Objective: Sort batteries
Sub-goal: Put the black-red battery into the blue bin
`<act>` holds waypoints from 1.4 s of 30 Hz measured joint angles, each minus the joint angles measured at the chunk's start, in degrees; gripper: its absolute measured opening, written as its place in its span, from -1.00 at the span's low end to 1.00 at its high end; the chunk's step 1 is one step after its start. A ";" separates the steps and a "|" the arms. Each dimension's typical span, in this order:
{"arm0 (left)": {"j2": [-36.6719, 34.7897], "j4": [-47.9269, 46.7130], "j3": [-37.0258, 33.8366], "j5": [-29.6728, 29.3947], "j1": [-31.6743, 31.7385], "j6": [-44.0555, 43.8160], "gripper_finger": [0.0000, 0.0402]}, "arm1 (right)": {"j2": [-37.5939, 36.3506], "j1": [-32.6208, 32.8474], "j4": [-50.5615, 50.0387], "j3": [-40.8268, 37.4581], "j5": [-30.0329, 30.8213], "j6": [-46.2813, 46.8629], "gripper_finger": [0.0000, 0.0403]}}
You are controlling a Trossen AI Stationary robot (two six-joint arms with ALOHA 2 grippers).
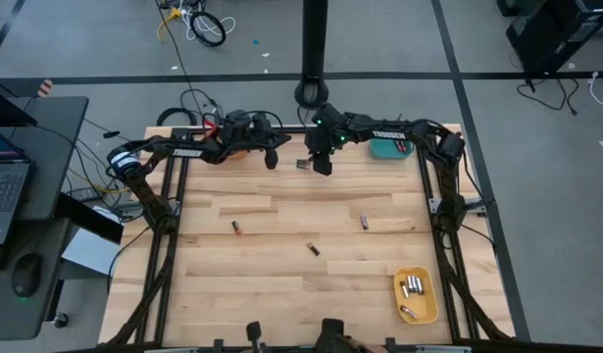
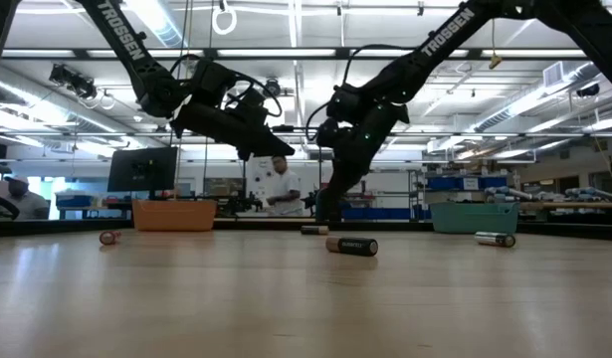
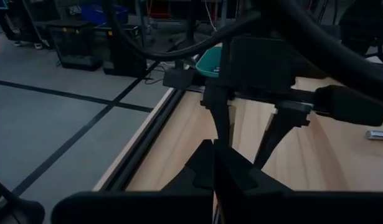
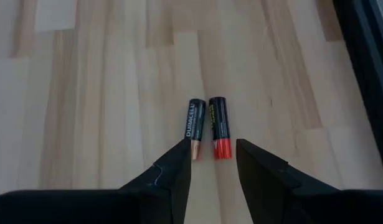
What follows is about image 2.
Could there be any black curved chair armrest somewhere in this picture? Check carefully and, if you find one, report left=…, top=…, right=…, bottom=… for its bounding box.
left=0, top=191, right=22, bottom=221

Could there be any silver Energizer AA battery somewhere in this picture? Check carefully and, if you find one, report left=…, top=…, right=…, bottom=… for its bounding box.
left=473, top=231, right=517, bottom=249

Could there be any black office chair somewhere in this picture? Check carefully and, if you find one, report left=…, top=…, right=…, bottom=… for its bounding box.
left=313, top=194, right=344, bottom=223

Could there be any teal plastic basket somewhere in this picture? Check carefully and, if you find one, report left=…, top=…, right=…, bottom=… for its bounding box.
left=428, top=200, right=521, bottom=236

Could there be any person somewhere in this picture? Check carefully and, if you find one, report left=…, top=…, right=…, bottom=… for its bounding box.
left=0, top=173, right=52, bottom=222
left=264, top=154, right=306, bottom=218

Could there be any black overhead camera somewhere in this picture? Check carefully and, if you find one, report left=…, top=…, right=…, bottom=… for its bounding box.
left=48, top=63, right=99, bottom=100

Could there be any long blue storage bin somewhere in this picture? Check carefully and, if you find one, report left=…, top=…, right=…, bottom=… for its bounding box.
left=340, top=207, right=427, bottom=222

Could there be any grey blue rolled bundle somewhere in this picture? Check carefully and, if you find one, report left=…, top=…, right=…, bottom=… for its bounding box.
left=563, top=185, right=612, bottom=203
left=484, top=185, right=534, bottom=203

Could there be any black aluminium rig frame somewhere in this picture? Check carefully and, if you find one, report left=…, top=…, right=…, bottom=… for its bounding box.
left=0, top=47, right=612, bottom=241

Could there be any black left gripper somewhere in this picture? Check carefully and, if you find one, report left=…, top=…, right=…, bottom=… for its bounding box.
left=170, top=57, right=297, bottom=162

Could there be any light wooden workbench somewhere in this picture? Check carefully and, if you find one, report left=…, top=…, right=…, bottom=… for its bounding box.
left=517, top=200, right=612, bottom=224

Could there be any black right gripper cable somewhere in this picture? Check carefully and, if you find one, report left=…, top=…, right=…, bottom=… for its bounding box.
left=304, top=43, right=417, bottom=144

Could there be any white ceiling vent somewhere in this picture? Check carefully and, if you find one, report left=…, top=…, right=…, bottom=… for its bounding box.
left=542, top=61, right=566, bottom=89

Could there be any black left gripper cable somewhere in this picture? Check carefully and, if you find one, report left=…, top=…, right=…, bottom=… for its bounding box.
left=168, top=53, right=286, bottom=120

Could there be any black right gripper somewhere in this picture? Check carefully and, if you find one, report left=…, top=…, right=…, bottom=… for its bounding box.
left=314, top=82, right=411, bottom=201

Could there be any orange plastic basket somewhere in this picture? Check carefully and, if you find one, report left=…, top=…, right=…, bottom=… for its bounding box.
left=131, top=199, right=219, bottom=233

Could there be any white hanging ring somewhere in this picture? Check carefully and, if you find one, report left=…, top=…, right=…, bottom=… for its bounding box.
left=210, top=2, right=239, bottom=37

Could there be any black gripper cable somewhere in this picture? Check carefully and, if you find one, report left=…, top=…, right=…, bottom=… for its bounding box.
left=304, top=43, right=417, bottom=144
left=168, top=53, right=286, bottom=120

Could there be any black monitor on stand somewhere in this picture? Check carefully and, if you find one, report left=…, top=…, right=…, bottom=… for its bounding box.
left=106, top=146, right=179, bottom=200

